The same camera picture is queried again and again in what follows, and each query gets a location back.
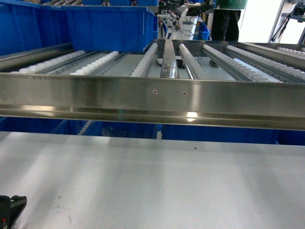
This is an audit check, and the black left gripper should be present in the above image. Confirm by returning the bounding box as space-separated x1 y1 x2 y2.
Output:
0 195 27 229

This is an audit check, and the blue bin under shelf left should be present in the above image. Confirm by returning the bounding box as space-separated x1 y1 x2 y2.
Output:
0 116 159 139

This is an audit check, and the blue bin under shelf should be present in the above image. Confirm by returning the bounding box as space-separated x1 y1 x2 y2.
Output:
161 125 305 146
0 116 159 139

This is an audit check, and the blue bin under shelf right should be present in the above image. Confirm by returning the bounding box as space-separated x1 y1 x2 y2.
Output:
161 125 305 146

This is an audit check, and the stainless steel roller shelf rack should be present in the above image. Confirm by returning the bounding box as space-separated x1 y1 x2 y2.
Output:
0 40 305 130

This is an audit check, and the large blue bin on rack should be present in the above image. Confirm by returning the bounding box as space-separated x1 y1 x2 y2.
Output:
0 0 157 55

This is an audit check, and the small blue background bin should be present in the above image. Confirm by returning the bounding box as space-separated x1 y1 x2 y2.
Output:
193 22 210 41

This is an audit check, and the person in green shirt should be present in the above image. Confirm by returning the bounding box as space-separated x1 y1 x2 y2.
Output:
211 0 248 42

